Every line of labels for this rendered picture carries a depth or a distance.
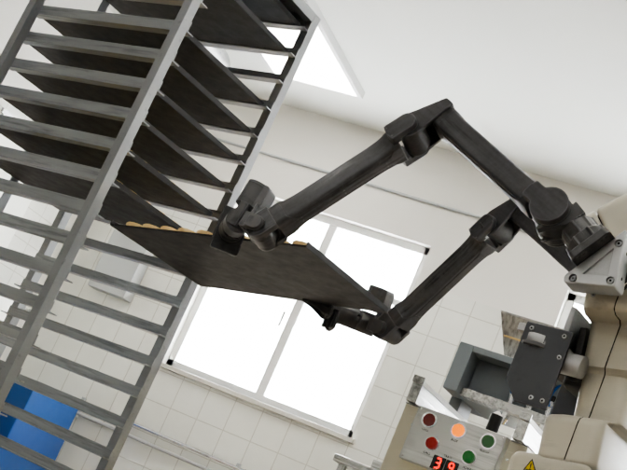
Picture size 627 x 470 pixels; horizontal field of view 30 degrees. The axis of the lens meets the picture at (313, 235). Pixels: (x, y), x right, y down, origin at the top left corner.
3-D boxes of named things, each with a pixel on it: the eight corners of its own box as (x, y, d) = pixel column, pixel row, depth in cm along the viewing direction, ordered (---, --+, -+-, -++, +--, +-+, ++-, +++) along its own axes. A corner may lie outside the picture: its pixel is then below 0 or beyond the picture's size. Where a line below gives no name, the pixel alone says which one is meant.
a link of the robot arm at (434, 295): (497, 223, 280) (520, 237, 288) (486, 208, 284) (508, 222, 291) (373, 340, 292) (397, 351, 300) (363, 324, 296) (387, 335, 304)
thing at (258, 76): (283, 84, 340) (287, 76, 341) (278, 79, 338) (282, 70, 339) (132, 62, 379) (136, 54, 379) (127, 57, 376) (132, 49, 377)
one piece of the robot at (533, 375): (607, 454, 238) (641, 357, 244) (563, 414, 217) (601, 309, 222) (536, 432, 248) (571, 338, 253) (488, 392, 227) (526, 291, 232)
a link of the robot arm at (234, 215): (221, 222, 250) (243, 237, 251) (238, 196, 252) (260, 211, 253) (216, 229, 257) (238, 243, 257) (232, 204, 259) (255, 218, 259)
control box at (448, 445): (402, 459, 292) (423, 407, 296) (490, 493, 281) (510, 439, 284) (397, 456, 289) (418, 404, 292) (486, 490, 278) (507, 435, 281)
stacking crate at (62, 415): (18, 410, 752) (32, 381, 756) (67, 433, 737) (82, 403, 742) (-32, 389, 697) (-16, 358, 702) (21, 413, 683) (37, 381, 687)
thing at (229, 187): (232, 193, 332) (236, 184, 333) (227, 189, 330) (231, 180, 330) (84, 159, 370) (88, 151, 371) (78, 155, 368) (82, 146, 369)
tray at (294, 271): (386, 313, 287) (388, 308, 287) (306, 247, 256) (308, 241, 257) (200, 286, 321) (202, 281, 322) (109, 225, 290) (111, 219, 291)
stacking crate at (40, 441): (6, 440, 747) (20, 411, 752) (54, 463, 731) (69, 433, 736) (-48, 420, 694) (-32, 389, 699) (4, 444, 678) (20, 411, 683)
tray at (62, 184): (201, 246, 328) (202, 241, 328) (111, 183, 297) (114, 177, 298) (62, 209, 364) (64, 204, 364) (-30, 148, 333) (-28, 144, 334)
